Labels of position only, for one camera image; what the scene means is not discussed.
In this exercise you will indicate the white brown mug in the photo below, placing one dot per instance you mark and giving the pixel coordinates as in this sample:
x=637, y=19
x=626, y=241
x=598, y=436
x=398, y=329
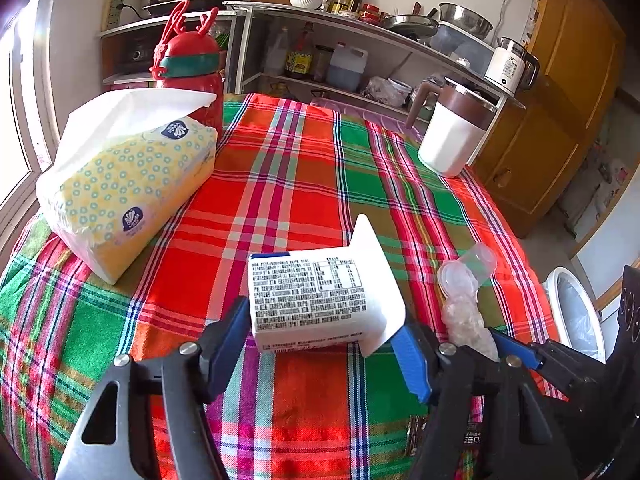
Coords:
x=455, y=130

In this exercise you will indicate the red water bottle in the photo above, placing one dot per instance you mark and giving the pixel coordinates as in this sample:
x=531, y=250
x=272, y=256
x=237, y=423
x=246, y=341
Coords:
x=192, y=75

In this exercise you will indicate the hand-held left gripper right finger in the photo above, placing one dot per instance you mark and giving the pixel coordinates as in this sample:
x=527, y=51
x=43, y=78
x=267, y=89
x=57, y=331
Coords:
x=410, y=360

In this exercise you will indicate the white bowl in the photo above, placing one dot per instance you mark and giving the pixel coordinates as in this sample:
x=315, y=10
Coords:
x=305, y=1

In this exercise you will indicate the white metal kitchen shelf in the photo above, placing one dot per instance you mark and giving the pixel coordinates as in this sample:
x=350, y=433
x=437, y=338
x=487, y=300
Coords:
x=370, y=40

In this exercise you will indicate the black induction cooker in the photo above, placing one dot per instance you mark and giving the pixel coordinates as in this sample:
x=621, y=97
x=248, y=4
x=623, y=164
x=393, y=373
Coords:
x=180, y=6

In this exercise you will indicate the white milk carton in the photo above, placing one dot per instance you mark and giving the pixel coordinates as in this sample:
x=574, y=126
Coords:
x=320, y=300

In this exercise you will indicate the clear storage container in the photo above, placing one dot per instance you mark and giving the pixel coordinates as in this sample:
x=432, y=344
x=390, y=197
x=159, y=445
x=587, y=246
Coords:
x=462, y=47

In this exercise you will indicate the red lidded jar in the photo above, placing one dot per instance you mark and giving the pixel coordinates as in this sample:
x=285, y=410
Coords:
x=370, y=13

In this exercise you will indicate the pile of white sacks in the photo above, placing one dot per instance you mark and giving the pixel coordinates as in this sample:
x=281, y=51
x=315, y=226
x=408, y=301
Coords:
x=595, y=195

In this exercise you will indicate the clear plastic cup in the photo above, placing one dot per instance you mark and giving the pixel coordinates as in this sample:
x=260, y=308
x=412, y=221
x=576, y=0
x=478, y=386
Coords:
x=467, y=272

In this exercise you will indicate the dark rice cooker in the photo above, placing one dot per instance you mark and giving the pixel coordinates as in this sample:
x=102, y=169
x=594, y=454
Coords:
x=134, y=54

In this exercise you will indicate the clear plastic bag of food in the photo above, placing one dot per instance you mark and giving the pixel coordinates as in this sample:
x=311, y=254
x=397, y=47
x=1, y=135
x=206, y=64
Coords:
x=385, y=91

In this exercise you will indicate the plastic jug dark liquid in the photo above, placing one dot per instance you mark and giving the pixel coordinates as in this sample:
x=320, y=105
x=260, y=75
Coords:
x=346, y=67

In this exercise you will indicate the wooden cabinet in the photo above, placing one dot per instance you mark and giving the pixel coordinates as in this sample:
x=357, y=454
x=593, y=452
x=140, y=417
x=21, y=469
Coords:
x=555, y=90

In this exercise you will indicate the clear plastic bottle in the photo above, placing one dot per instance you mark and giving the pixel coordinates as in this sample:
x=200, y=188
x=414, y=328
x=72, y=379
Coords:
x=276, y=52

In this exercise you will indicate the steel mixing bowl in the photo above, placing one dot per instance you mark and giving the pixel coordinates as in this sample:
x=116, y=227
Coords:
x=465, y=19

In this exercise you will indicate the white electric kettle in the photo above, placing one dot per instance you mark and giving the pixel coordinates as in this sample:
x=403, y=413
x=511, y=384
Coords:
x=510, y=67

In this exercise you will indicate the steel frying pan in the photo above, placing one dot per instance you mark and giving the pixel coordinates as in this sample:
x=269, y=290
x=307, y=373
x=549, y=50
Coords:
x=410, y=25

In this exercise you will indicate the yellow tissue pack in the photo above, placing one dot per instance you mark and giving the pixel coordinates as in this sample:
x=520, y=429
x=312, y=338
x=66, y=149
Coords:
x=125, y=185

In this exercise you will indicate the yellow power strip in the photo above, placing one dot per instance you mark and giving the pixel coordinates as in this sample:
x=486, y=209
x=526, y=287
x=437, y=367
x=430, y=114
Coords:
x=113, y=7

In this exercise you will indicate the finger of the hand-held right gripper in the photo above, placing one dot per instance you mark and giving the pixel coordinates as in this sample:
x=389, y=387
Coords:
x=515, y=347

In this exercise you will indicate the plaid tablecloth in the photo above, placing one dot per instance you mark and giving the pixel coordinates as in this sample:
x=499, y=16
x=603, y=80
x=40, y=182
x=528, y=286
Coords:
x=310, y=180

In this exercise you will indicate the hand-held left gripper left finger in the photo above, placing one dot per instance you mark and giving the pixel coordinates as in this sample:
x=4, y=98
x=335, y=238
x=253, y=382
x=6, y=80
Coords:
x=230, y=332

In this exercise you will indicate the dark glass jar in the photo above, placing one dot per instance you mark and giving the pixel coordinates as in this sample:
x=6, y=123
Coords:
x=323, y=64

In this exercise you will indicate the white trash bin with liner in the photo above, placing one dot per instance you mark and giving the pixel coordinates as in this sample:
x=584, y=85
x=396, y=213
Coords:
x=575, y=315

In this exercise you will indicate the soy sauce bottle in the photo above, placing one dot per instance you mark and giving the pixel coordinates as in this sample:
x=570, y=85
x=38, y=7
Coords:
x=300, y=55

